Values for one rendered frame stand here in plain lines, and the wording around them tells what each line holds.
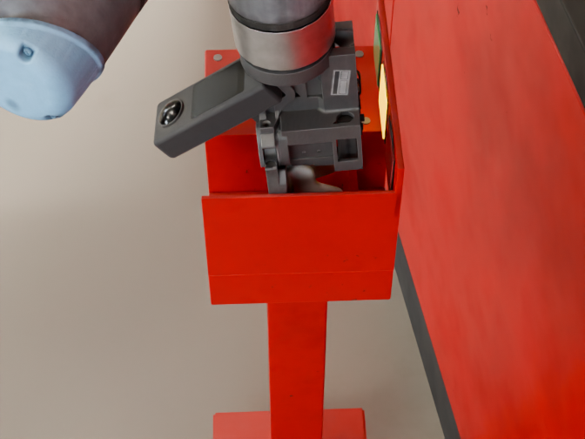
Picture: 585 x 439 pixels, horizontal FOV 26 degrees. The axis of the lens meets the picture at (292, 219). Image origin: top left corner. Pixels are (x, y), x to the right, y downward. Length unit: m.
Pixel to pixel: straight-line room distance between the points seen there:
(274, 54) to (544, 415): 0.56
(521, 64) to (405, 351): 0.77
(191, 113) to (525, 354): 0.51
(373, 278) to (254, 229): 0.13
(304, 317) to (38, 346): 0.72
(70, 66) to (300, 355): 0.62
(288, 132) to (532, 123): 0.31
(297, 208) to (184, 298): 0.93
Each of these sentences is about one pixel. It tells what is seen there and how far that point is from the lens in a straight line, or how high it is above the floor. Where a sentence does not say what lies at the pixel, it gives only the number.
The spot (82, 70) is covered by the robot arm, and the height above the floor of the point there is 1.03.
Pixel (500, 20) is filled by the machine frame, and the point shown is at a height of 0.74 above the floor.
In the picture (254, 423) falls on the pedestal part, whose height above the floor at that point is 0.12.
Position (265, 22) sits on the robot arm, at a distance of 0.89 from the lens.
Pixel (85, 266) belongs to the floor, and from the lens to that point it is 1.99.
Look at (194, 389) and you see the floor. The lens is 1.85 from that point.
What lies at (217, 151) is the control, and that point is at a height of 0.76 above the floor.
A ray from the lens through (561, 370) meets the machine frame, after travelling 1.23.
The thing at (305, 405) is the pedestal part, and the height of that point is 0.36.
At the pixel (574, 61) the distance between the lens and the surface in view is 1.08.
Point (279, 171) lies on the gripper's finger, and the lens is 1.00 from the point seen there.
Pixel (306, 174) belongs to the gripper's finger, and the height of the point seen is 0.80.
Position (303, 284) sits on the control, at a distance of 1.10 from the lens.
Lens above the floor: 1.59
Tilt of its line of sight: 52 degrees down
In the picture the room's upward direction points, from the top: straight up
